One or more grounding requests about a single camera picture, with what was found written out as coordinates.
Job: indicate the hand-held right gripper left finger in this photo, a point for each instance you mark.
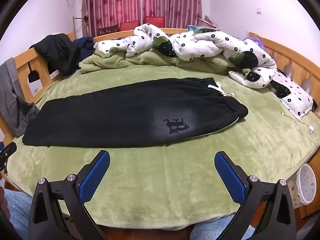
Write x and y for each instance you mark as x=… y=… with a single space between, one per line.
x=96 y=177

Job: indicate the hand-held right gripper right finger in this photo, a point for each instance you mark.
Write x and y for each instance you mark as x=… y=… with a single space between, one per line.
x=228 y=177

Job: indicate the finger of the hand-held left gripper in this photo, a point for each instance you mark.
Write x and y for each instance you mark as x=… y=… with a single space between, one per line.
x=7 y=152

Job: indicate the black pants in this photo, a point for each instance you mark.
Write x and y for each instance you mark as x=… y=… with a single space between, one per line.
x=112 y=115

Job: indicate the grey jeans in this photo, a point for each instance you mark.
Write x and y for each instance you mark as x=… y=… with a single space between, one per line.
x=12 y=100

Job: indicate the person's right leg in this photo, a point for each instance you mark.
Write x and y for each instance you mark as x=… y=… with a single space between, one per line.
x=212 y=230

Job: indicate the person's leg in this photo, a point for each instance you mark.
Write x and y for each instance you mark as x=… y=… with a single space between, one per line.
x=18 y=212
x=212 y=230

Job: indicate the person's left leg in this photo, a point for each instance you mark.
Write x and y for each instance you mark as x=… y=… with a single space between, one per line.
x=18 y=212

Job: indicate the green fleece bed sheet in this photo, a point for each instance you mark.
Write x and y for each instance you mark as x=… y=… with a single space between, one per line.
x=162 y=180

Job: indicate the white star print basket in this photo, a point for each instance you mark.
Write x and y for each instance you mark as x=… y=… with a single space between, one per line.
x=303 y=187

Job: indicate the white charger plug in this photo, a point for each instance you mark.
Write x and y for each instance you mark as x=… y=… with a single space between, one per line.
x=311 y=129

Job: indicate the white flower print pillow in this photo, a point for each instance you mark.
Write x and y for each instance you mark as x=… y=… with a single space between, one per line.
x=297 y=97

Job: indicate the black jacket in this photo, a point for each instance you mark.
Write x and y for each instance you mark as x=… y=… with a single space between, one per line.
x=57 y=52

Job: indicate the folded green blanket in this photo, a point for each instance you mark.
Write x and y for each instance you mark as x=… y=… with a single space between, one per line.
x=140 y=61

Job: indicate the navy jacket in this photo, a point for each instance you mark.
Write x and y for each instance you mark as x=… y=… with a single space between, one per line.
x=86 y=47

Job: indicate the white flower print quilt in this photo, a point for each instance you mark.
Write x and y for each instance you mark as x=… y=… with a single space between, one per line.
x=200 y=42

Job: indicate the purple plush item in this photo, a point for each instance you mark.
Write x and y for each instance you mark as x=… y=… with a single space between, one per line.
x=255 y=41

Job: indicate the wooden coat rack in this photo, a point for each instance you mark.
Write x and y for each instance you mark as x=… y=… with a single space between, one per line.
x=74 y=27

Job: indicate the dark wooden chair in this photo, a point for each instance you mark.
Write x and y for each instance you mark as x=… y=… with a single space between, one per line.
x=108 y=30

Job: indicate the teal cloth item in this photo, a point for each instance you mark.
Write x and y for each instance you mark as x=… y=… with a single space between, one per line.
x=192 y=28

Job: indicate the red chair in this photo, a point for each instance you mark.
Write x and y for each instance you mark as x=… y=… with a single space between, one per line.
x=155 y=21
x=128 y=26

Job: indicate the cardboard box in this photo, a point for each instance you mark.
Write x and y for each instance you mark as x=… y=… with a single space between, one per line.
x=207 y=22

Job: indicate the red patterned curtain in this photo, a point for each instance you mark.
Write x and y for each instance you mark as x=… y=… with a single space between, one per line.
x=112 y=5

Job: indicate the wooden bed frame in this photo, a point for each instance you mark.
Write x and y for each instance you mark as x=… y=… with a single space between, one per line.
x=295 y=62

